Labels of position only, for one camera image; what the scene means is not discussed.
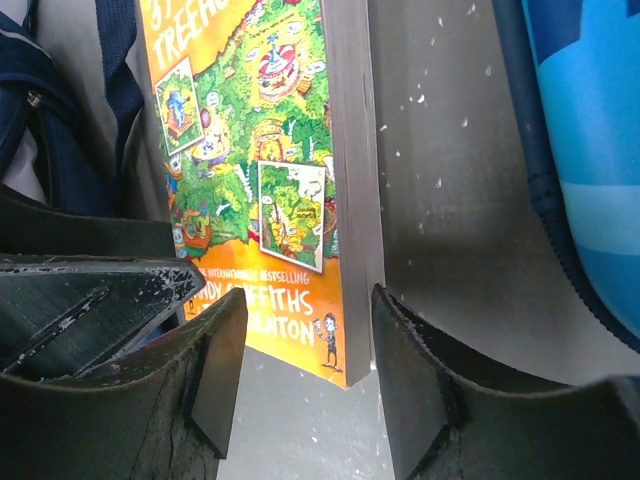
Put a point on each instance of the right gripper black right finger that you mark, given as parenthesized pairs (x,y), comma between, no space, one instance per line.
(452,412)

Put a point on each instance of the orange Treehouse book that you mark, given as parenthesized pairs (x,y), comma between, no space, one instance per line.
(254,160)

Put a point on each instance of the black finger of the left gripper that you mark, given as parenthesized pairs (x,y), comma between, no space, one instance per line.
(63,315)

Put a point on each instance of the navy blue backpack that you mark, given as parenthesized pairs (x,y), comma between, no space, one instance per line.
(42,158)

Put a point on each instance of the blue dinosaur pencil case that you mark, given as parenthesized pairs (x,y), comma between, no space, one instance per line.
(573,73)

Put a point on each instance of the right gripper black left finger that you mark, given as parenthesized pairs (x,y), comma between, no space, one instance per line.
(164,411)

